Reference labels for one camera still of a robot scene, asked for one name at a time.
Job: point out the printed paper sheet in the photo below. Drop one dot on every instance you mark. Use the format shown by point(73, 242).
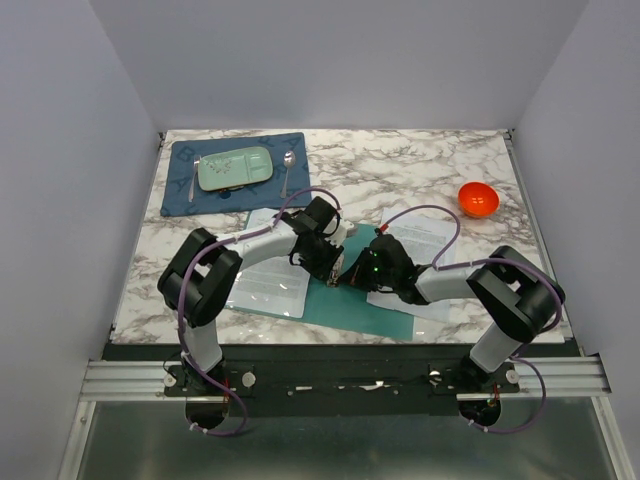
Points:
point(422, 238)
point(273, 287)

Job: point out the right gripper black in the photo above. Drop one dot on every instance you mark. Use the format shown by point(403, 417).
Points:
point(355, 276)

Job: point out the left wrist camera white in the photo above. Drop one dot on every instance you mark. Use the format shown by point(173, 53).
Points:
point(344, 230)

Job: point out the aluminium rail frame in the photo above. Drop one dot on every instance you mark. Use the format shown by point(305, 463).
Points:
point(560, 375)

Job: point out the printed paper sheet bottom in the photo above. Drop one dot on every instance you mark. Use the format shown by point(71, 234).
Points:
point(422, 238)

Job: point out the green divided plate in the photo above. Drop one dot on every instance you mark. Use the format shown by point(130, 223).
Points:
point(235, 168)

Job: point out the metal folder clip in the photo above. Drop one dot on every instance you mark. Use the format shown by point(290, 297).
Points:
point(335, 272)

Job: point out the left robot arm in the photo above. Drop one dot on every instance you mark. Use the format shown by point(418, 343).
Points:
point(199, 279)

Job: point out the silver fork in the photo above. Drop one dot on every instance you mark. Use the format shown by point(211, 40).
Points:
point(192, 187)

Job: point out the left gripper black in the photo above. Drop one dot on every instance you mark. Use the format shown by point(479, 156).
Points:
point(322, 270)

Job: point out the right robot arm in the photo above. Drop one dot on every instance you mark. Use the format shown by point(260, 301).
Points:
point(522, 300)

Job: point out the orange bowl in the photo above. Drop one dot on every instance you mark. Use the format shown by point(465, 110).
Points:
point(478, 200)

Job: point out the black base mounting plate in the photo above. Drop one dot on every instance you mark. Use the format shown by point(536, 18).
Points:
point(319, 381)

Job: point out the printed paper sheet top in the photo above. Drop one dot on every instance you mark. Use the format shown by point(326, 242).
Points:
point(273, 287)

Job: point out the silver spoon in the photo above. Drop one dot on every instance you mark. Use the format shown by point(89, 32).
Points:
point(289, 161)

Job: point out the teal file folder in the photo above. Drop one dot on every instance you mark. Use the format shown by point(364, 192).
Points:
point(345, 308)

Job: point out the blue placemat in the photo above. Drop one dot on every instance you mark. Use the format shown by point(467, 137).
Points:
point(249, 197)

